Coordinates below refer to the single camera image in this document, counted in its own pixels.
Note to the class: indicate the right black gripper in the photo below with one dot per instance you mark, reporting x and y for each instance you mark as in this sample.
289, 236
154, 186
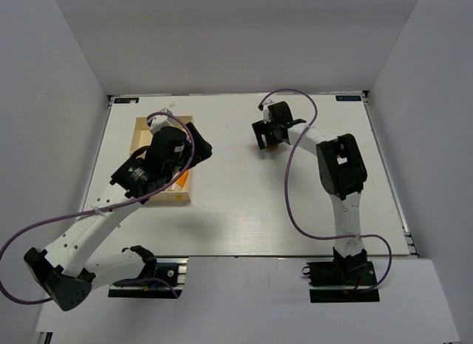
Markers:
261, 129

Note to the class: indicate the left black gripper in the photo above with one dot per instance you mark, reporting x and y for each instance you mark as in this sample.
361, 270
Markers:
202, 149

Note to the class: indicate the white bottle gold cap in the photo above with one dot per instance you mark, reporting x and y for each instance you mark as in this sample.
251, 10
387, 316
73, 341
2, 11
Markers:
272, 148

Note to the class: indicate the orange tube white cap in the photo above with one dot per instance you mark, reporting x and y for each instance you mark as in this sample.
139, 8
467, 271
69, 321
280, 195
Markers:
180, 182

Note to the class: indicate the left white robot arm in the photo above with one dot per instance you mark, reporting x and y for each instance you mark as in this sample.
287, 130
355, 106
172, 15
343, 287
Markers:
64, 268

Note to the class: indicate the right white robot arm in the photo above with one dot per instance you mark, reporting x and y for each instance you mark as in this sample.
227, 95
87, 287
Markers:
342, 173

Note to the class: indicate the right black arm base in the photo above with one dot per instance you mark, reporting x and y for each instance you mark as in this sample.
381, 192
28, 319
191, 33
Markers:
328, 285

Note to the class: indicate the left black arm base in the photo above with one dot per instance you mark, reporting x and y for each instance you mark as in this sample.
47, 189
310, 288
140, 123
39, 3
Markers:
164, 282

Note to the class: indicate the wooden divided organizer box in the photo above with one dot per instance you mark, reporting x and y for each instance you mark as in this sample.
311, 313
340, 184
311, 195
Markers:
180, 191

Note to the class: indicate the right blue table sticker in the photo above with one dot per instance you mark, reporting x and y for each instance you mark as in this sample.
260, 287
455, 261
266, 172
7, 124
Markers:
347, 98

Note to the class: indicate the blue table sticker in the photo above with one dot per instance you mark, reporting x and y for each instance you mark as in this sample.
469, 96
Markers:
134, 100
347, 98

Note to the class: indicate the left blue table sticker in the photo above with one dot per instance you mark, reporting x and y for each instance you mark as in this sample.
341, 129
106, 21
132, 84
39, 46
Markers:
134, 100

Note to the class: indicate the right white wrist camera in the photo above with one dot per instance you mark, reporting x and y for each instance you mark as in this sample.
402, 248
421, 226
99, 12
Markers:
264, 108

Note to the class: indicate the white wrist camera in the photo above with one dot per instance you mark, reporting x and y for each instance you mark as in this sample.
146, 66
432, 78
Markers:
157, 122
264, 108

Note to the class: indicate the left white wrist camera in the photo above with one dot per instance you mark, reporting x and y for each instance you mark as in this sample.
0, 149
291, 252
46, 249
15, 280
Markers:
157, 122

